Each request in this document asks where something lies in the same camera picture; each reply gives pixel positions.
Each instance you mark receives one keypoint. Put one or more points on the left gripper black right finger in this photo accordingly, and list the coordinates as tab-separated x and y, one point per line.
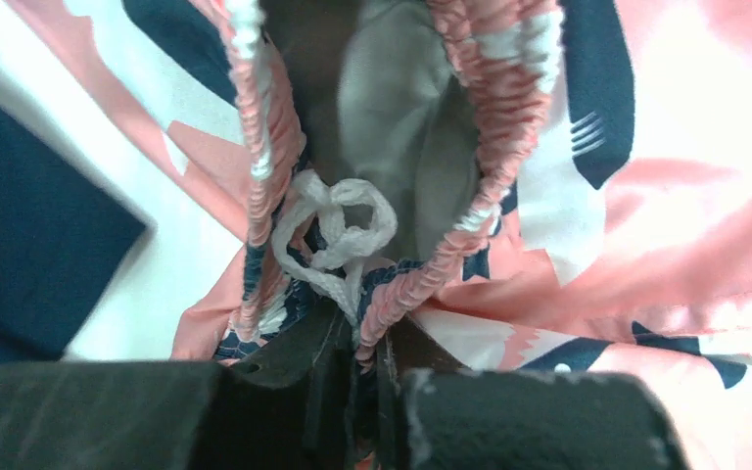
435	413

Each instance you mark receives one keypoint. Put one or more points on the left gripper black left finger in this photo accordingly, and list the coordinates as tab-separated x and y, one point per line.
282	407

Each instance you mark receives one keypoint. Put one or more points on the pink navy floral shorts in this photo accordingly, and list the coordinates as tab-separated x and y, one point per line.
548	185

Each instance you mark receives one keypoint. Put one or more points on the navy blue shorts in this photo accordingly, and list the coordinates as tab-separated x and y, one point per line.
61	242

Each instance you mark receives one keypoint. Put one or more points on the white drawstring shorts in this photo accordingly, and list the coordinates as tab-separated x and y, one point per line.
184	249

